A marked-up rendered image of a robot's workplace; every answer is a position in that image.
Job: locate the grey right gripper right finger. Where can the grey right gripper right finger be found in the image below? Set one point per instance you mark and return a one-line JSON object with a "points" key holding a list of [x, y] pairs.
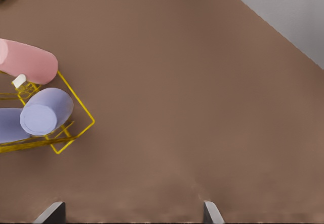
{"points": [[212, 213]]}

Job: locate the lavender cylinder bottle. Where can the lavender cylinder bottle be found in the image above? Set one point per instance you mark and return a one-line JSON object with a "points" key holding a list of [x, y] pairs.
{"points": [[46, 111], [10, 125]]}

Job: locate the pink cylinder bottle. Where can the pink cylinder bottle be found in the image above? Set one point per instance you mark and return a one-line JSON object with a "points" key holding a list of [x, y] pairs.
{"points": [[30, 61]]}

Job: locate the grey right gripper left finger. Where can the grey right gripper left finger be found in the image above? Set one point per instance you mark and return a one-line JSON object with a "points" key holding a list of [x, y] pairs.
{"points": [[51, 214]]}

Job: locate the small white cap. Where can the small white cap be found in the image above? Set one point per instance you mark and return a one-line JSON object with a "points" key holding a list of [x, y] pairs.
{"points": [[19, 80]]}

